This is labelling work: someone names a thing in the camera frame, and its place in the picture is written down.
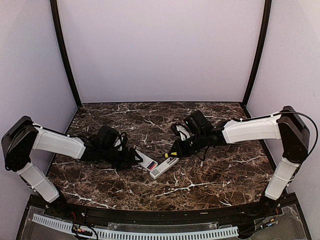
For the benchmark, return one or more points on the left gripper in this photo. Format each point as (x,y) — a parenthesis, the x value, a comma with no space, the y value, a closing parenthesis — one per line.
(129,160)

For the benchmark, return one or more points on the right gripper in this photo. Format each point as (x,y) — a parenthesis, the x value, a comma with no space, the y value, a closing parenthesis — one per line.
(177,146)

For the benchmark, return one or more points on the yellow handled screwdriver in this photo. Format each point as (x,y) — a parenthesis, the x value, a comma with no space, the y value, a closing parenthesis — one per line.
(170,155)

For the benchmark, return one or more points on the grey remote control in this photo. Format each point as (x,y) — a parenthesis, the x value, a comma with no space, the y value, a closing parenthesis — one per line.
(146,160)

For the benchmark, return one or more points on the white remote control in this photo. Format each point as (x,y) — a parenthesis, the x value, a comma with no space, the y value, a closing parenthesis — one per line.
(163,167)

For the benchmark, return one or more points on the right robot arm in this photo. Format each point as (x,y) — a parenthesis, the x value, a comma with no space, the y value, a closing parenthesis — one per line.
(285,125)

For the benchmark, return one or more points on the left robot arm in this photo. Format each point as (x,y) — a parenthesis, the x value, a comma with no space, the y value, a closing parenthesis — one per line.
(25,136)

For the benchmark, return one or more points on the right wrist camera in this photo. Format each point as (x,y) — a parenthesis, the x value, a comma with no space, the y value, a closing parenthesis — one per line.
(181,131)

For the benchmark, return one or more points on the black front rail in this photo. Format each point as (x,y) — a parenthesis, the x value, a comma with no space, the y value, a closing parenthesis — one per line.
(239,214)

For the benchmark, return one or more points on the white slotted cable duct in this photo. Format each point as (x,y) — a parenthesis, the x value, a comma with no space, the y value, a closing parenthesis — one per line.
(134,232)

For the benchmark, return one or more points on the right black frame post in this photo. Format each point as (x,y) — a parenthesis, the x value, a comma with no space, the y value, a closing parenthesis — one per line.
(258,53)

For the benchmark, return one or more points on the black frame post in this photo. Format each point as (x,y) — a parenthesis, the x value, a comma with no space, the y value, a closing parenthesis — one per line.
(63,52)
(258,53)

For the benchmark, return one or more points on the left black frame post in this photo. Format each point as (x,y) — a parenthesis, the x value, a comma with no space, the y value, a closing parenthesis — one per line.
(63,52)

